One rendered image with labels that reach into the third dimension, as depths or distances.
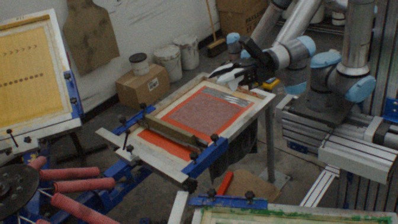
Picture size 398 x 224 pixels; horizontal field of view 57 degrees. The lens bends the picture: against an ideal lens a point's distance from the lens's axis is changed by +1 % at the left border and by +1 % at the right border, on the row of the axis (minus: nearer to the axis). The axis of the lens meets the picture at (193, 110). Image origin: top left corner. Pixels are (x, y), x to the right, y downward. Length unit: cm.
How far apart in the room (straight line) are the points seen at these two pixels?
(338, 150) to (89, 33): 289
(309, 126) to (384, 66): 39
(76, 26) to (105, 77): 70
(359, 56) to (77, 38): 290
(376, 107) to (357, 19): 53
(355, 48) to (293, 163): 192
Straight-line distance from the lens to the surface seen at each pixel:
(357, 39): 139
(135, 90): 392
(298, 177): 308
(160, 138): 207
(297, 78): 126
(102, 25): 396
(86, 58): 388
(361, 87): 145
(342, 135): 165
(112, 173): 182
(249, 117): 205
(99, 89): 415
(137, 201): 310
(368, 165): 155
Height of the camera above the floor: 223
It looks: 35 degrees down
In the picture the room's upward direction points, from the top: 11 degrees counter-clockwise
